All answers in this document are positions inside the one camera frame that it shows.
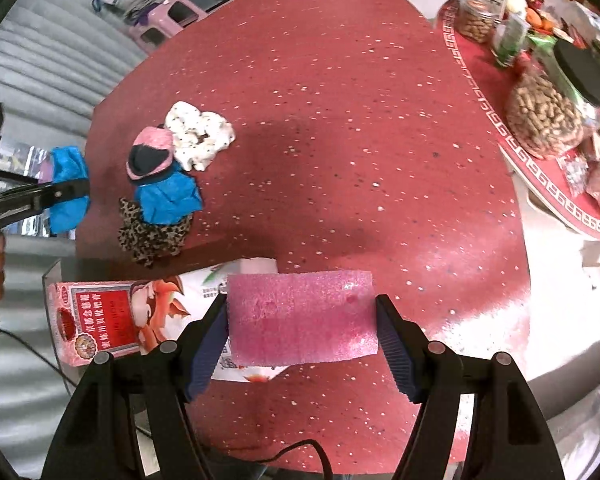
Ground red patterned gift box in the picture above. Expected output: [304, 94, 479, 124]
[43, 258, 277, 368]

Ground green drink can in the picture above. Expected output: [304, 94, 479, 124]
[492, 14, 530, 67]

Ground black cable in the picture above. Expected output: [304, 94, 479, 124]
[0, 328, 334, 480]

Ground peanut filled plastic jar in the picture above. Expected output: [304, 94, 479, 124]
[505, 39, 600, 159]

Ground small nut jar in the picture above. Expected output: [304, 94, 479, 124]
[455, 0, 498, 44]

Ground white patterned cloth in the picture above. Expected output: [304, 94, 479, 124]
[164, 101, 236, 171]

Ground blue cloth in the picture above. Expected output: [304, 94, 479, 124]
[134, 162, 204, 226]
[48, 146, 91, 235]

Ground pink and black sock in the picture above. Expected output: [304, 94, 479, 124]
[125, 127, 174, 184]

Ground pink plastic stool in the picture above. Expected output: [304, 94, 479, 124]
[129, 0, 208, 53]

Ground red patterned side table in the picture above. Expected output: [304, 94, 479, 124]
[437, 0, 600, 241]

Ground leopard print cloth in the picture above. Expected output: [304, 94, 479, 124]
[118, 197, 194, 268]

